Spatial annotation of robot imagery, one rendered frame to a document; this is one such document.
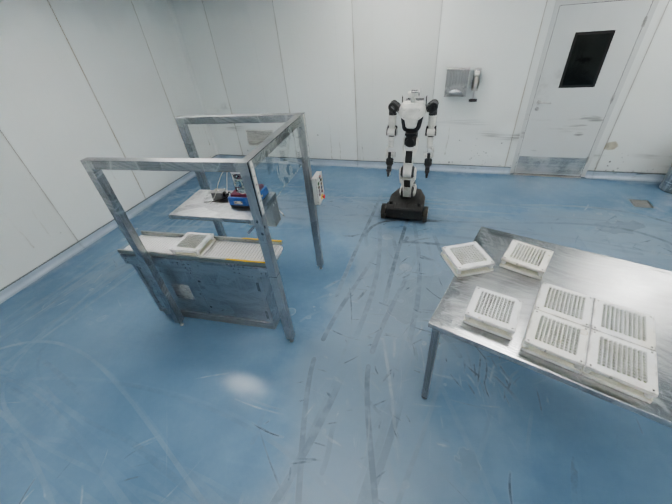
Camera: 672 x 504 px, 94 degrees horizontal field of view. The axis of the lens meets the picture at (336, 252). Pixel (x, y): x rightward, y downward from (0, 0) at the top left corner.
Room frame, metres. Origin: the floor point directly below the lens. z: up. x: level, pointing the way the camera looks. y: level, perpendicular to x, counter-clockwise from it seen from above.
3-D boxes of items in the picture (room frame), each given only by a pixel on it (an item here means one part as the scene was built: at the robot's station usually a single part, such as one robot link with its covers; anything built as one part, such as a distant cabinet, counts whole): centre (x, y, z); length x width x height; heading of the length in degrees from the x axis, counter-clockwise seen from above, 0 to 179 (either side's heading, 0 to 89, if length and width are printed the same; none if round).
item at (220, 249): (2.10, 1.10, 0.77); 1.35 x 0.25 x 0.05; 74
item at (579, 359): (0.92, -1.03, 0.88); 0.25 x 0.24 x 0.02; 141
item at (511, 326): (1.13, -0.82, 0.88); 0.25 x 0.24 x 0.02; 144
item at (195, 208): (1.98, 0.74, 1.22); 0.62 x 0.38 x 0.04; 74
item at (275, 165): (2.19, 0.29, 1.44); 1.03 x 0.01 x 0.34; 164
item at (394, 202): (3.72, -1.02, 0.19); 0.64 x 0.52 x 0.33; 159
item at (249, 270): (2.10, 1.10, 0.74); 1.30 x 0.29 x 0.10; 74
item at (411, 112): (3.74, -1.02, 1.23); 0.34 x 0.30 x 0.36; 69
